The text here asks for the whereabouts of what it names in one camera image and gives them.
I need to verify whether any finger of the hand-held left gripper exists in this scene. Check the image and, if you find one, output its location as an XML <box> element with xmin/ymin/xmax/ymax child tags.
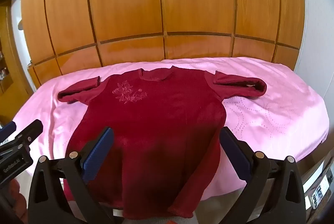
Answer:
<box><xmin>0</xmin><ymin>121</ymin><xmax>17</xmax><ymax>146</ymax></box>
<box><xmin>10</xmin><ymin>119</ymin><xmax>44</xmax><ymax>152</ymax></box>

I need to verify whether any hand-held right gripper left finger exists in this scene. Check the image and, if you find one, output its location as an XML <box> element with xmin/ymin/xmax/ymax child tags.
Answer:
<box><xmin>27</xmin><ymin>126</ymin><xmax>123</xmax><ymax>224</ymax></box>

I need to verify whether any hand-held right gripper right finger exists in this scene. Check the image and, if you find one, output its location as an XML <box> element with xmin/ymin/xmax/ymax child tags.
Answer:
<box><xmin>220</xmin><ymin>126</ymin><xmax>306</xmax><ymax>224</ymax></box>

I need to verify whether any dark red embroidered shirt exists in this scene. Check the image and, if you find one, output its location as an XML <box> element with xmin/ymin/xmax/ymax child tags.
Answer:
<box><xmin>57</xmin><ymin>65</ymin><xmax>268</xmax><ymax>219</ymax></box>

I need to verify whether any person's left hand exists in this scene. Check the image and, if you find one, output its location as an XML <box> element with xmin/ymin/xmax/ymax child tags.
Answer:
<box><xmin>0</xmin><ymin>179</ymin><xmax>28</xmax><ymax>224</ymax></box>

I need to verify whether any pink blanket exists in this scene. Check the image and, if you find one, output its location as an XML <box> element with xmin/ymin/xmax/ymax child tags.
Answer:
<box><xmin>12</xmin><ymin>57</ymin><xmax>329</xmax><ymax>201</ymax></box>

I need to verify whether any wooden glass-door cabinet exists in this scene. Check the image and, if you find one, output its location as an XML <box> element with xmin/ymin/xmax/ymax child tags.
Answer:
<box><xmin>0</xmin><ymin>5</ymin><xmax>34</xmax><ymax>99</ymax></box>

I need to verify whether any brown box with white label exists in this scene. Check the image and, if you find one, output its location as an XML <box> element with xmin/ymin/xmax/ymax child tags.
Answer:
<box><xmin>300</xmin><ymin>154</ymin><xmax>334</xmax><ymax>214</ymax></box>

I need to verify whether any wooden wardrobe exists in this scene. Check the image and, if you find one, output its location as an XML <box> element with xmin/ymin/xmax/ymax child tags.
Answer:
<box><xmin>19</xmin><ymin>0</ymin><xmax>306</xmax><ymax>89</ymax></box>

